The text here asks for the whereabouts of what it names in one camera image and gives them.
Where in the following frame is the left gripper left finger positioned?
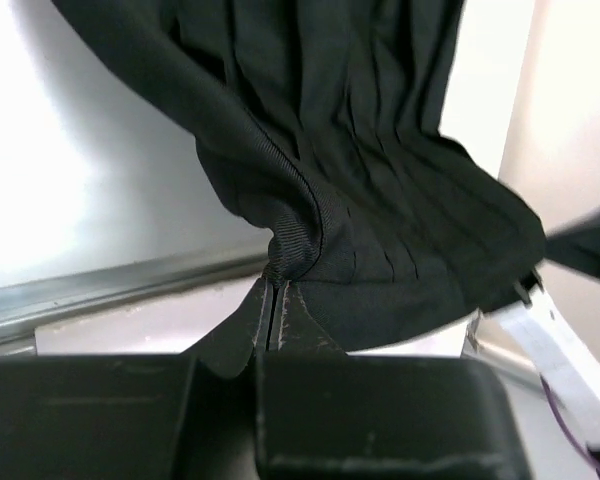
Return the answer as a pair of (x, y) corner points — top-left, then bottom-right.
(0, 280), (275, 479)

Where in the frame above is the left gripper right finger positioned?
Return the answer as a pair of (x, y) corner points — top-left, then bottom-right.
(255, 284), (532, 479)

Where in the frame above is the black pleated skirt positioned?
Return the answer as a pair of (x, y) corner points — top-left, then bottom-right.
(56, 1), (545, 350)

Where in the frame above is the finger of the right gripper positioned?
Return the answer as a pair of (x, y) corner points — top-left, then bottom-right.
(545, 208), (600, 280)

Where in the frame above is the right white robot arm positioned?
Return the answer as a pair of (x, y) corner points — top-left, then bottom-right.
(480, 210), (600, 447)

